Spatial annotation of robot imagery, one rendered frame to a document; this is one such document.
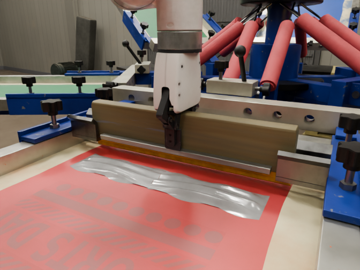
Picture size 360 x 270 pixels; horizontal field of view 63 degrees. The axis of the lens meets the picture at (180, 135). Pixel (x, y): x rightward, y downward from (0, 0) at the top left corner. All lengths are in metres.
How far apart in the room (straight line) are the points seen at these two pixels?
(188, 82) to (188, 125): 0.08
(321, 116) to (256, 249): 0.39
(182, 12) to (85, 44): 6.38
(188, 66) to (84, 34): 6.35
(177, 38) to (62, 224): 0.32
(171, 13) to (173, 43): 0.04
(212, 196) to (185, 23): 0.27
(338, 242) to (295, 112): 0.39
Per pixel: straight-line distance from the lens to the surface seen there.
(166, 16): 0.49
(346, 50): 1.06
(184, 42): 0.48
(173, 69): 0.47
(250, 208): 0.44
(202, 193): 0.46
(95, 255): 0.37
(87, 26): 6.75
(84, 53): 6.89
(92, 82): 1.57
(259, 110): 0.71
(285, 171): 0.48
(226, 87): 0.78
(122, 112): 0.59
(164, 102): 0.48
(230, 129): 0.49
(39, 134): 0.65
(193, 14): 0.49
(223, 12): 4.89
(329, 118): 0.69
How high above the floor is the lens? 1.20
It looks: 19 degrees down
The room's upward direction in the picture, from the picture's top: straight up
